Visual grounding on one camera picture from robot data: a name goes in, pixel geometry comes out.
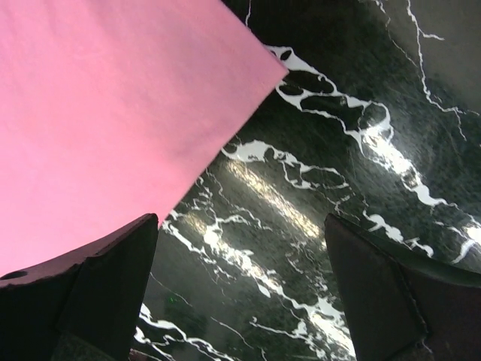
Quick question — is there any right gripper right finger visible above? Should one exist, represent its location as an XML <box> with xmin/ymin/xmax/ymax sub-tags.
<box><xmin>325</xmin><ymin>214</ymin><xmax>480</xmax><ymax>360</ymax></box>

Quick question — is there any pink t shirt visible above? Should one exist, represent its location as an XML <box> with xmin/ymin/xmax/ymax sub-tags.
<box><xmin>1</xmin><ymin>1</ymin><xmax>287</xmax><ymax>274</ymax></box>

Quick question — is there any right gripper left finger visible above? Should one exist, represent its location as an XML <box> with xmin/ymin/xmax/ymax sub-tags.
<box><xmin>1</xmin><ymin>214</ymin><xmax>159</xmax><ymax>360</ymax></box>

